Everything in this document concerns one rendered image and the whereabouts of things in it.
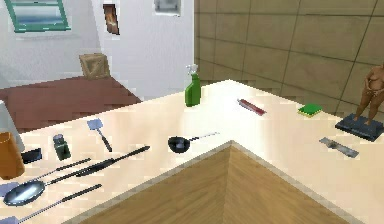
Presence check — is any green spray bottle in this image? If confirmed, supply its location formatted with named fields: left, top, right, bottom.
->
left=184, top=64, right=202, bottom=108

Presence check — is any black ladle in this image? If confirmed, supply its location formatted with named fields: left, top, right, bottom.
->
left=167, top=131, right=221, bottom=155

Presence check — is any red flat stick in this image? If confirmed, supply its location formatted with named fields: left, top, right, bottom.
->
left=237, top=98, right=267, bottom=117

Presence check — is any long black knife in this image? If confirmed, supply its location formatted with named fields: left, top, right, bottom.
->
left=75, top=145, right=151, bottom=178

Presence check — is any tan cardboard box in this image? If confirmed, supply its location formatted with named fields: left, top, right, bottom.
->
left=78, top=52, right=112, bottom=81

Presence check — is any green and yellow sponge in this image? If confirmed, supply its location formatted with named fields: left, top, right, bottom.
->
left=297, top=103, right=324, bottom=119

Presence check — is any dark green pepper shaker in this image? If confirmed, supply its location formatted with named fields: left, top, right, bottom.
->
left=52, top=133, right=72, bottom=161

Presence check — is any grey flat metal strip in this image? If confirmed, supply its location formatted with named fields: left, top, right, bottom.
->
left=319, top=136, right=360, bottom=159

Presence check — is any small black box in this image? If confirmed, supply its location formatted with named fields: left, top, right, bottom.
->
left=20, top=147, right=43, bottom=165

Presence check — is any brown figure statue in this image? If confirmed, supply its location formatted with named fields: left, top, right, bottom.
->
left=334, top=63, right=384, bottom=142

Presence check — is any green framed window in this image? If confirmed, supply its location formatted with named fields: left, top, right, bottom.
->
left=4, top=0, right=72, bottom=34

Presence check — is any large metal spoon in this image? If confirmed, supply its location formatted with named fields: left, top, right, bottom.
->
left=3, top=165, right=98, bottom=207

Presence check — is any grey spatula black handle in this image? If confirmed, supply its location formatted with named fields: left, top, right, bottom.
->
left=86, top=118, right=113, bottom=153

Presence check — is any white framed wall picture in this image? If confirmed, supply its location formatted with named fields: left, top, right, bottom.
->
left=153, top=0, right=182, bottom=17

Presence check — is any brown framed wall picture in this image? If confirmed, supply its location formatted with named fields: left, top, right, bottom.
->
left=102, top=3, right=121, bottom=36

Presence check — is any thin black-handled utensil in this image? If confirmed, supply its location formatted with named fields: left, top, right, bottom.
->
left=29, top=157, right=92, bottom=183

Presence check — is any long black-handled utensil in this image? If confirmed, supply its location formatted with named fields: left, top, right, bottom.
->
left=0, top=183, right=103, bottom=224

